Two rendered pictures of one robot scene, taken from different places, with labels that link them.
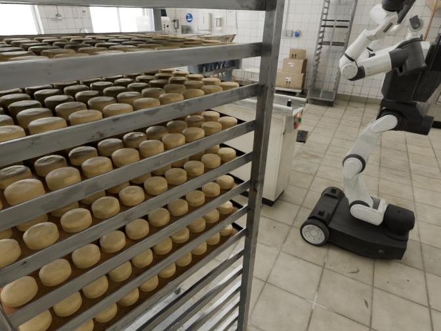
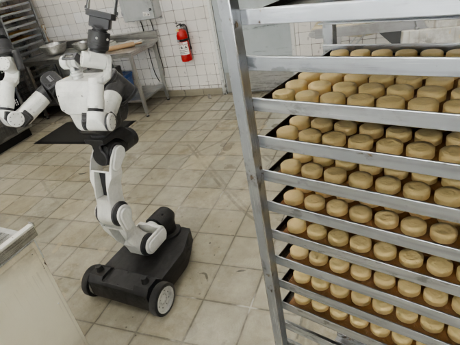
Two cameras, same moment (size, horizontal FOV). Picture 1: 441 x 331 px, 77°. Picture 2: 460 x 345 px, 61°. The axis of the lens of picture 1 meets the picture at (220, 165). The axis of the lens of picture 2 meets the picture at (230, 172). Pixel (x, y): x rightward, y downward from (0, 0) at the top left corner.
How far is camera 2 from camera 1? 1.52 m
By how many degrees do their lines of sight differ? 78
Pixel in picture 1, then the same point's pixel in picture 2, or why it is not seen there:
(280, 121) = (32, 253)
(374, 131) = (118, 169)
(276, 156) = (57, 298)
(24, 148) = not seen: outside the picture
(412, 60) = (129, 87)
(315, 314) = (262, 306)
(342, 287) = (226, 285)
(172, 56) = not seen: hidden behind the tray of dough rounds
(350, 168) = (126, 217)
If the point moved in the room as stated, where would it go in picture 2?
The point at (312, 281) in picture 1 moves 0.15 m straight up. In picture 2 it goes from (224, 309) to (219, 290)
